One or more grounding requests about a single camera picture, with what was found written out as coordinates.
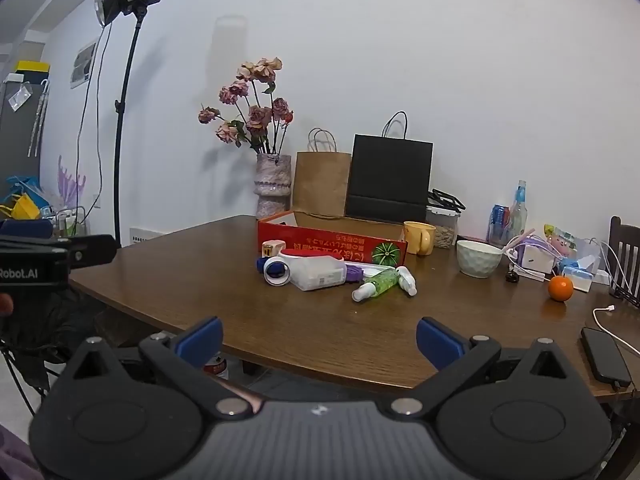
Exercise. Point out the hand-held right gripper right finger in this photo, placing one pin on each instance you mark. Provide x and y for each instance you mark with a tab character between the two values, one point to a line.
439	344

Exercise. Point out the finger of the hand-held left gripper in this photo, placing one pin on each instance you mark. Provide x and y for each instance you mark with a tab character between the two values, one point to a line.
95	250

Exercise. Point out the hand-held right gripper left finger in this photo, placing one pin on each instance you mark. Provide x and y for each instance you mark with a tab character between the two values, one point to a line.
200	341

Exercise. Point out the small white bottle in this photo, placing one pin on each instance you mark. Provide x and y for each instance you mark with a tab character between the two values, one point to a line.
406	280

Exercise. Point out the green spray bottle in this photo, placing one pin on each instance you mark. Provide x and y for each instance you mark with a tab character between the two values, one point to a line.
379	283

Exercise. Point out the white tape roll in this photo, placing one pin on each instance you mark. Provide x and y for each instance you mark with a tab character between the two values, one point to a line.
278	271

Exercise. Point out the purple lid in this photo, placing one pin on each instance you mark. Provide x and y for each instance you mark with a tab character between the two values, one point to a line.
354	270

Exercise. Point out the small wooden cube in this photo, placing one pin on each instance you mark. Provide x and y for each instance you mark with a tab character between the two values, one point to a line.
272	248

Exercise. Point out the white rectangular plastic bottle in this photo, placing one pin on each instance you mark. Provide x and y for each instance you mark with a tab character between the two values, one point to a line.
320	272

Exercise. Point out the red cardboard box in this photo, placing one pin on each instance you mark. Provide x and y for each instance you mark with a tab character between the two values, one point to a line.
325	239

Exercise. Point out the person's left hand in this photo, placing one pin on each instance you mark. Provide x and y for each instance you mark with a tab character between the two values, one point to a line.
4	305

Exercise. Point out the red can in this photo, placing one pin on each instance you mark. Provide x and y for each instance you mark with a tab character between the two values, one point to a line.
218	366

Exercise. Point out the yellow bag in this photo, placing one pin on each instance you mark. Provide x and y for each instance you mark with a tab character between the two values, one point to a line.
20	207

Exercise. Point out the dark cloth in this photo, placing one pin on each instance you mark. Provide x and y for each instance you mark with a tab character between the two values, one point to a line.
55	325

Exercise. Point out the blue bag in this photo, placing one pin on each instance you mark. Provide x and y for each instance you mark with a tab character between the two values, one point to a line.
22	186

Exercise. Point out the white bowl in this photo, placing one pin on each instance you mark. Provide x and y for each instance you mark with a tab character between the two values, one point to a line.
478	260

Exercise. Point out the small black plug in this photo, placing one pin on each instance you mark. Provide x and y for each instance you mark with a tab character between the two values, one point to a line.
511	276

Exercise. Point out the yellow mug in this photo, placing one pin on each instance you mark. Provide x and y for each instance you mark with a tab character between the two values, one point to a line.
417	237

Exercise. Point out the clear container with black lid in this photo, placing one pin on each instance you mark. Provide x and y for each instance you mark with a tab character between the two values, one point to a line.
444	227

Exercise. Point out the white charger box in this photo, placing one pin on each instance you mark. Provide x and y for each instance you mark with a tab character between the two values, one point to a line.
536	259

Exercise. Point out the blue drink can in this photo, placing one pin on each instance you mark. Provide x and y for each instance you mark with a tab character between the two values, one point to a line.
497	225

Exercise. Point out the orange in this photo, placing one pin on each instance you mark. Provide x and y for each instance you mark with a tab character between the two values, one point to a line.
560	289

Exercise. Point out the grey cabinet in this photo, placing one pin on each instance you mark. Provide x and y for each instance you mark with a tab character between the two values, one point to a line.
20	130

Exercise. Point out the blue white tissue pack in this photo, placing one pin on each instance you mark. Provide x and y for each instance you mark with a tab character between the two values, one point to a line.
579	277

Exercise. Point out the clear glass bottle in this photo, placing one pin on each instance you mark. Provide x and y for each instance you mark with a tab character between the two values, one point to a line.
520	210

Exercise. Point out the colourful snack bag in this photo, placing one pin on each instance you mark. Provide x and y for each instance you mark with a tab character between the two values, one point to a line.
559	240

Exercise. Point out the black phone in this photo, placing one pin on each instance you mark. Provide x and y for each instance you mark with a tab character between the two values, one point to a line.
605	357

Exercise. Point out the black paper bag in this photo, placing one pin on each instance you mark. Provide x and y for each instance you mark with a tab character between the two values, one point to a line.
390	180

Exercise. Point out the pink ceramic vase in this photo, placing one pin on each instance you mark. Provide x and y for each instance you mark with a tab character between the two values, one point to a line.
273	185

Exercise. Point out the clear plastic bag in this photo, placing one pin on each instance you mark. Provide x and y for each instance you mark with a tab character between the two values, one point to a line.
587	255

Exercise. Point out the yellow box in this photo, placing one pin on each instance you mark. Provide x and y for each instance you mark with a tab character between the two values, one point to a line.
32	71

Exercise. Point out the brown paper bag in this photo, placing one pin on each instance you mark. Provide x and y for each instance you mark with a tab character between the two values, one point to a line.
321	182

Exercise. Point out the dark wooden chair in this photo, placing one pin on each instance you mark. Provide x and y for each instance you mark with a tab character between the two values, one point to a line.
625	260

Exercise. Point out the dried pink flowers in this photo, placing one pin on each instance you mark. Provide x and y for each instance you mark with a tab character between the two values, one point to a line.
250	110

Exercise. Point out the wall poster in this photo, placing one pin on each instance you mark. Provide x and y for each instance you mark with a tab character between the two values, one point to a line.
83	64

